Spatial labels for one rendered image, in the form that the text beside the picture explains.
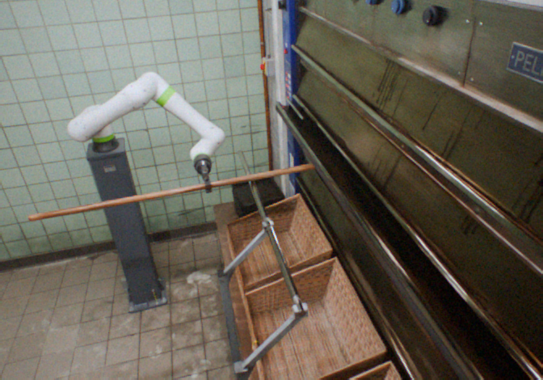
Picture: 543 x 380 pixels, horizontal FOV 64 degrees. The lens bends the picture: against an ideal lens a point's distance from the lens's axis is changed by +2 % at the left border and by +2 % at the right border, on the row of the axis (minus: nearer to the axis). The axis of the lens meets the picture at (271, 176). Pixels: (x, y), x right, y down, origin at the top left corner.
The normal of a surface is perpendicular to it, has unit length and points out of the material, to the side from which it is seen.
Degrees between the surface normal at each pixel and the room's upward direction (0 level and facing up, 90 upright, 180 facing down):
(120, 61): 90
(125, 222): 90
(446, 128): 70
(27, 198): 90
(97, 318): 0
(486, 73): 91
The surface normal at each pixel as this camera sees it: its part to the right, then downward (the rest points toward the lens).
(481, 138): -0.93, -0.15
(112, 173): 0.30, 0.47
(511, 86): -0.97, 0.16
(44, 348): -0.06, -0.86
